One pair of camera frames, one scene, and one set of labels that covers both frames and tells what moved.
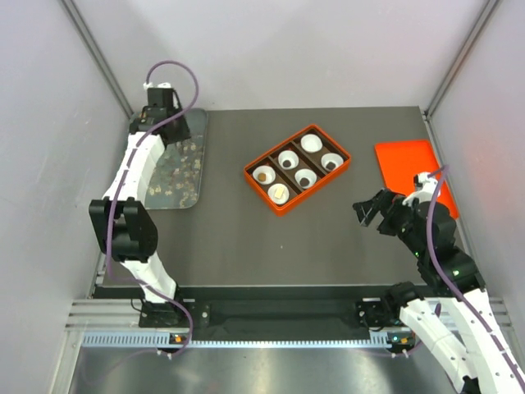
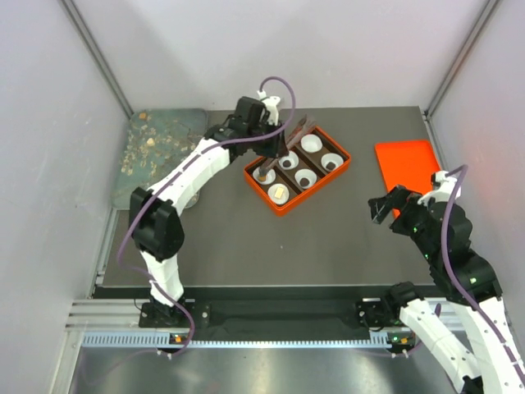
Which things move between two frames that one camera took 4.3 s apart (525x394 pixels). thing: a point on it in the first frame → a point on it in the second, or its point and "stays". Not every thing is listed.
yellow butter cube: (279, 191) stays
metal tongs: (183, 149) → (304, 126)
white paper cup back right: (331, 162) stays
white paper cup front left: (269, 171) stays
